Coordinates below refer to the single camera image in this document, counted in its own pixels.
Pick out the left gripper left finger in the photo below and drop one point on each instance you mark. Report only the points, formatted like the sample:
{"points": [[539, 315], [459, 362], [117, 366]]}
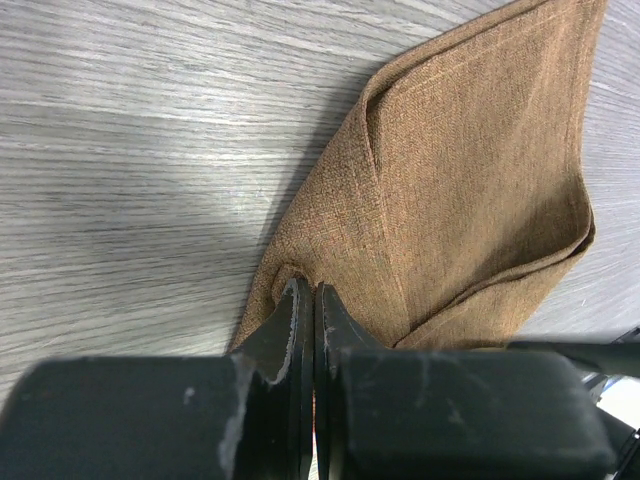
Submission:
{"points": [[243, 415]]}

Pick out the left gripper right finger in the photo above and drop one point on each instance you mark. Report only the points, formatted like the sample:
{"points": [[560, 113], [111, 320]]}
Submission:
{"points": [[460, 414]]}

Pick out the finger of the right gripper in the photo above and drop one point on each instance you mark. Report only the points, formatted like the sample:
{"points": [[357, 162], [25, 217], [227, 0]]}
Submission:
{"points": [[619, 357]]}

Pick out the brown cloth napkin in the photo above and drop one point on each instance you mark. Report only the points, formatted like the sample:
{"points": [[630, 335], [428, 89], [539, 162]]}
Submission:
{"points": [[451, 200]]}

